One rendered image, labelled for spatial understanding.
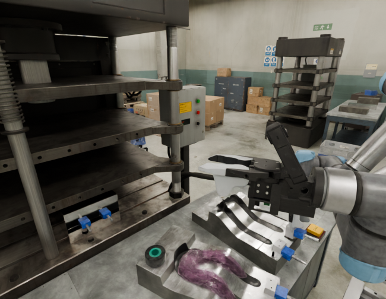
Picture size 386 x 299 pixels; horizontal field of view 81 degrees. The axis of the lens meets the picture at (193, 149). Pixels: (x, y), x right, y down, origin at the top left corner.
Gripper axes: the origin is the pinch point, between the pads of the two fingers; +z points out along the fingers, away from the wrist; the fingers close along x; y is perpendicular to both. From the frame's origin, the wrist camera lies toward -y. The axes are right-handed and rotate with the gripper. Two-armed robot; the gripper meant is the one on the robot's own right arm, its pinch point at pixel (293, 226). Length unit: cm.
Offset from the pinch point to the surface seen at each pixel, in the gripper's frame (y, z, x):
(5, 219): -77, -8, -95
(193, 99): -77, -59, 11
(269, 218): -14.4, 2.8, 5.2
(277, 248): -0.6, 4.7, -13.6
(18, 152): -69, -37, -88
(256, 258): -8.2, 12.1, -16.9
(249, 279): -4.0, 12.5, -29.1
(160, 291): -25, 15, -56
